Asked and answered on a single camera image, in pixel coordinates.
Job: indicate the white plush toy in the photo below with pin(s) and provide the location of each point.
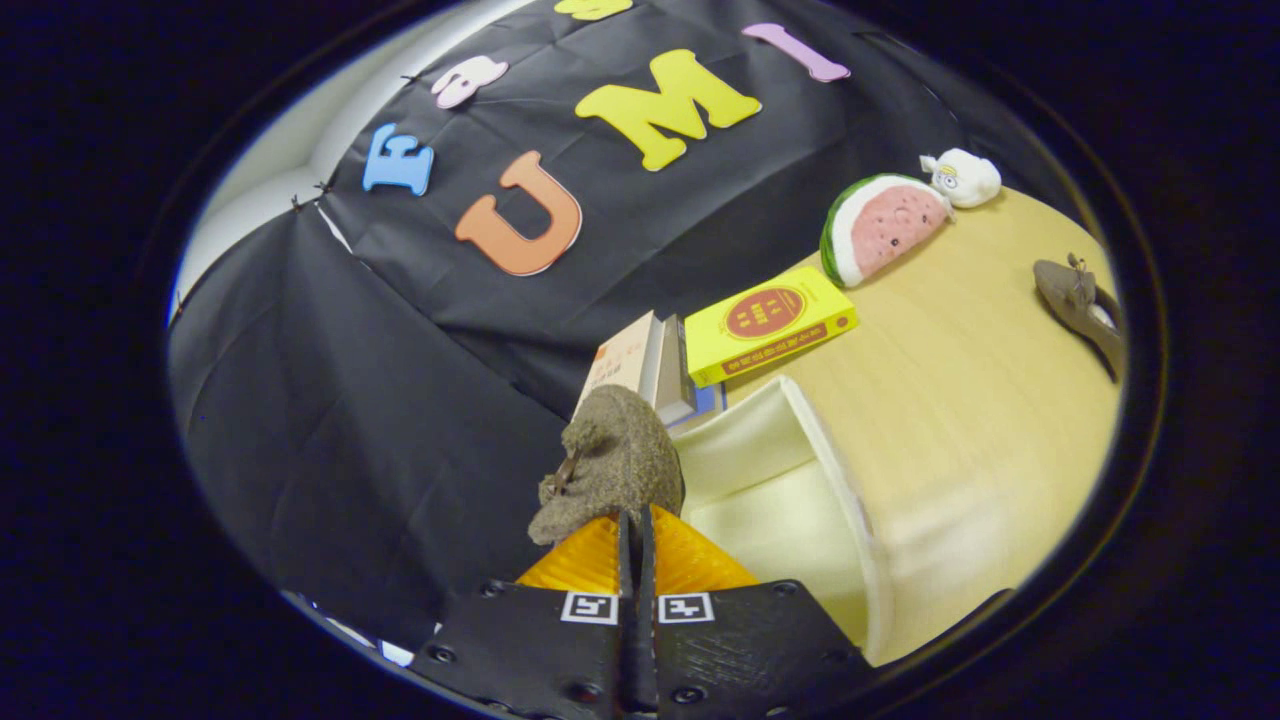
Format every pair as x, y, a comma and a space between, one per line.
965, 178

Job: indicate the blue book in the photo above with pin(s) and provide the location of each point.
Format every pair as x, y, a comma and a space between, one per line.
708, 400

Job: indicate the beige fabric storage box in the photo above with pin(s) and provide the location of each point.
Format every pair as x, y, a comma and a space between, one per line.
770, 500

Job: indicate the yellow book with red circle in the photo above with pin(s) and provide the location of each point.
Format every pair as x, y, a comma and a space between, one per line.
770, 320

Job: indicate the grey-edged book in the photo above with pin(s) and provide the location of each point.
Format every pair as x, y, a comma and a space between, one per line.
675, 370

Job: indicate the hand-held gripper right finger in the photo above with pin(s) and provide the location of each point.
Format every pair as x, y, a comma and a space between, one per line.
750, 650

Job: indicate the brown fuzzy loafer shoe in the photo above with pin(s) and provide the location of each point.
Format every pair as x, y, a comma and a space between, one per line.
620, 460
1075, 300

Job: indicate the watermelon slice plush toy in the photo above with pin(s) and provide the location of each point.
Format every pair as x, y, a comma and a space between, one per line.
885, 225

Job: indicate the white desk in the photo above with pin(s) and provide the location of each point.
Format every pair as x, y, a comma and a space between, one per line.
395, 652

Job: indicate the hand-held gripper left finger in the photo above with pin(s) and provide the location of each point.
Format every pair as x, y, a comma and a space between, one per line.
540, 650

